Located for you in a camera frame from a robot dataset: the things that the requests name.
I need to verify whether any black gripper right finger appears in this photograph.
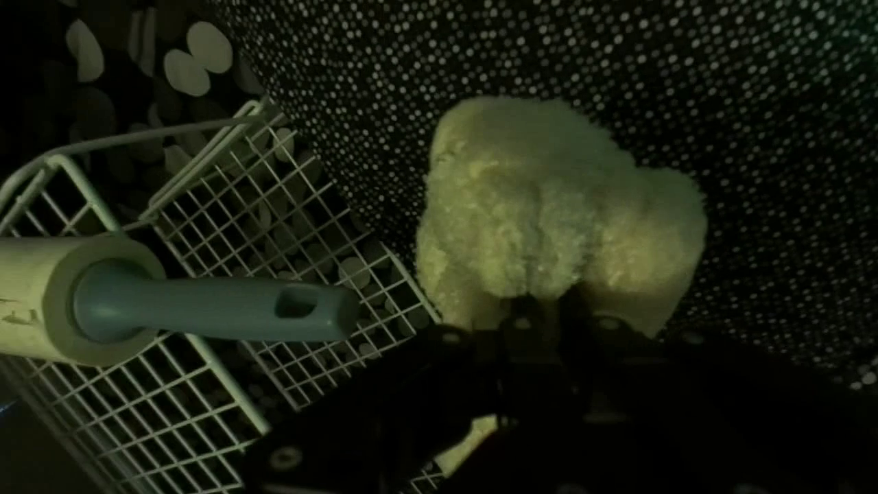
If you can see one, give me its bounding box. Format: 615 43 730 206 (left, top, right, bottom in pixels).
557 301 878 494

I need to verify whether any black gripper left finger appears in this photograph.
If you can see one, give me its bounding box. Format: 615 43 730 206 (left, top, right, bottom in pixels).
240 315 534 494

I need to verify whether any cream fluffy teddy bear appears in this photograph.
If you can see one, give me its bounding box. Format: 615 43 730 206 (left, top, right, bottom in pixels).
412 93 711 478

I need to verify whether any black white dotted blanket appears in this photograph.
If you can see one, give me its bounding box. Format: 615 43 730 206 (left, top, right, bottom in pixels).
206 0 878 393

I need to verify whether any grey leaf pattern cloth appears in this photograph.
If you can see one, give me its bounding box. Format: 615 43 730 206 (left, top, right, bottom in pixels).
0 0 265 216

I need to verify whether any white wire shelf rack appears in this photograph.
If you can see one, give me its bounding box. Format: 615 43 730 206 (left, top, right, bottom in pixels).
0 101 432 494

